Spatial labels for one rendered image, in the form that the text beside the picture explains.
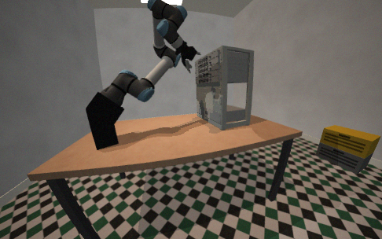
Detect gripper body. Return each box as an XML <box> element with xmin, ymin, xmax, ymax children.
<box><xmin>176</xmin><ymin>40</ymin><xmax>197</xmax><ymax>61</ymax></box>

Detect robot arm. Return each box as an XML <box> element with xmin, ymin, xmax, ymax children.
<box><xmin>101</xmin><ymin>0</ymin><xmax>187</xmax><ymax>106</ymax></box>

